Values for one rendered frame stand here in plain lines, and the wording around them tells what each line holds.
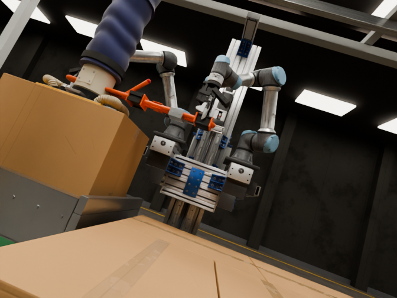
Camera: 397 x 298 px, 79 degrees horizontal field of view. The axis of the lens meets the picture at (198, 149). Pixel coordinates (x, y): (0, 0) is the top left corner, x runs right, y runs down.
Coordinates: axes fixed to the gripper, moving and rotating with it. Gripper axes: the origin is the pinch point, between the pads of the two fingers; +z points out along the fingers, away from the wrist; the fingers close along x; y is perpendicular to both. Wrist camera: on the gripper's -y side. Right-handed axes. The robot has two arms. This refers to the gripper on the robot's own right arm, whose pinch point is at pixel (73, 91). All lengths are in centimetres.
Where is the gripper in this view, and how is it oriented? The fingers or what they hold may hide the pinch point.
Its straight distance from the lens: 176.2
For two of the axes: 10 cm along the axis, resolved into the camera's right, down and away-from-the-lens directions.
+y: 9.4, 3.2, -1.4
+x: 0.7, 2.2, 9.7
